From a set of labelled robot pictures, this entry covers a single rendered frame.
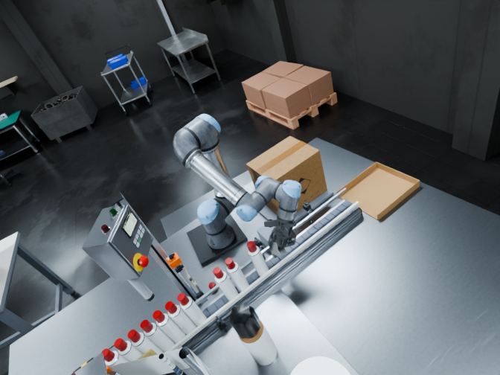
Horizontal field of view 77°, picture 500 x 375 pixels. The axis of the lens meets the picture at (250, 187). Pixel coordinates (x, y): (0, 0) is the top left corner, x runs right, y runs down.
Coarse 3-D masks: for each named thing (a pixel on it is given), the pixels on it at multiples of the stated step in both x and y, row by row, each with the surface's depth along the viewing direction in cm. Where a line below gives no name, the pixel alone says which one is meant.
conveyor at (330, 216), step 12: (348, 204) 156; (336, 216) 153; (348, 216) 150; (312, 228) 151; (300, 240) 148; (288, 252) 145; (300, 252) 143; (288, 264) 141; (252, 276) 141; (240, 300) 134; (204, 312) 135
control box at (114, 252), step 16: (128, 208) 105; (96, 224) 102; (112, 224) 99; (96, 240) 95; (112, 240) 94; (128, 240) 102; (144, 240) 111; (96, 256) 97; (112, 256) 97; (128, 256) 100; (112, 272) 103; (128, 272) 103
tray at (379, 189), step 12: (372, 168) 174; (384, 168) 171; (360, 180) 172; (372, 180) 170; (384, 180) 167; (396, 180) 164; (408, 180) 161; (348, 192) 168; (360, 192) 166; (372, 192) 163; (384, 192) 161; (396, 192) 158; (408, 192) 154; (360, 204) 160; (372, 204) 157; (384, 204) 155; (396, 204) 152; (372, 216) 152
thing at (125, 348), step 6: (120, 342) 112; (126, 342) 115; (120, 348) 112; (126, 348) 114; (132, 348) 116; (120, 354) 114; (126, 354) 114; (132, 354) 116; (138, 354) 118; (132, 360) 117
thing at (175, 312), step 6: (168, 306) 118; (174, 306) 119; (168, 312) 120; (174, 312) 119; (180, 312) 120; (174, 318) 119; (180, 318) 121; (186, 318) 123; (180, 324) 122; (186, 324) 124; (192, 324) 127; (186, 330) 126
